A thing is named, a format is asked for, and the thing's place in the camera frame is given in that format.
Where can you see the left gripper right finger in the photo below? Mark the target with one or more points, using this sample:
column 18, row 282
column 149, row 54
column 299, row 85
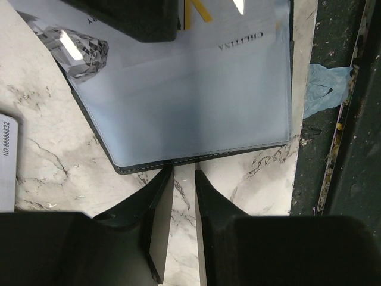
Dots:
column 235, row 248

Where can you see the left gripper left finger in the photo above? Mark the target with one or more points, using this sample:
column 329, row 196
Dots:
column 124, row 245

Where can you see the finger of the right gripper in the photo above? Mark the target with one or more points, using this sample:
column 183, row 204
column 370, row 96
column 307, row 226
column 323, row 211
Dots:
column 143, row 20

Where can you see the black leather card holder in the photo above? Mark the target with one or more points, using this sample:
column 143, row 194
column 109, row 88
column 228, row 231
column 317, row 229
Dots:
column 218, row 103

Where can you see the silver grey credit card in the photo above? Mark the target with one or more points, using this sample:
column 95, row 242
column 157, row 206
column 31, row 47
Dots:
column 10, row 142

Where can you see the blue tape scrap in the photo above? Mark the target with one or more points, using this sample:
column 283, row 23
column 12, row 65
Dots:
column 326, row 88

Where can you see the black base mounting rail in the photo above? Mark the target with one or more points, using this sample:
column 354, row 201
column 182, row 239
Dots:
column 338, row 165

